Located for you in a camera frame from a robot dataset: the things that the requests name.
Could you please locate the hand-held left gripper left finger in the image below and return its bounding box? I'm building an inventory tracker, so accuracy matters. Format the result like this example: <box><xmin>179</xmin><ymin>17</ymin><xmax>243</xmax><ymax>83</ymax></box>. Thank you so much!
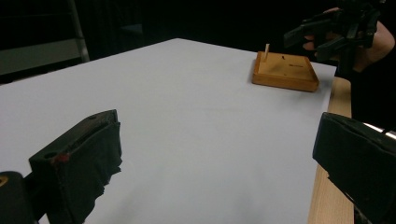
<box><xmin>28</xmin><ymin>108</ymin><xmax>123</xmax><ymax>224</ymax></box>

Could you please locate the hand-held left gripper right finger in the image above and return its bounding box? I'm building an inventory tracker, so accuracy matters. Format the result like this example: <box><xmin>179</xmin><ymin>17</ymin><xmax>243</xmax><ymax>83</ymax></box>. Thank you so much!
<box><xmin>312</xmin><ymin>111</ymin><xmax>396</xmax><ymax>224</ymax></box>

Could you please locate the wooden photo frame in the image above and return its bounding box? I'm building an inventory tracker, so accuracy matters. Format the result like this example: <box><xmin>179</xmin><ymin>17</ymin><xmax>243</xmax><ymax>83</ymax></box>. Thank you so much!
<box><xmin>251</xmin><ymin>43</ymin><xmax>320</xmax><ymax>93</ymax></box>

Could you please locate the white table mat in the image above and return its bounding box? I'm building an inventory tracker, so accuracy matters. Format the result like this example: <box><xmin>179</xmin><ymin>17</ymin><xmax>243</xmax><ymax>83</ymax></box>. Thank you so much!
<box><xmin>0</xmin><ymin>37</ymin><xmax>338</xmax><ymax>224</ymax></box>

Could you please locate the white metal desk frame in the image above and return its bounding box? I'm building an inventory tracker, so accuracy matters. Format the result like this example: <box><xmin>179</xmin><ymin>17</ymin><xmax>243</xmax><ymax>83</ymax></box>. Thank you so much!
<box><xmin>0</xmin><ymin>0</ymin><xmax>92</xmax><ymax>77</ymax></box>

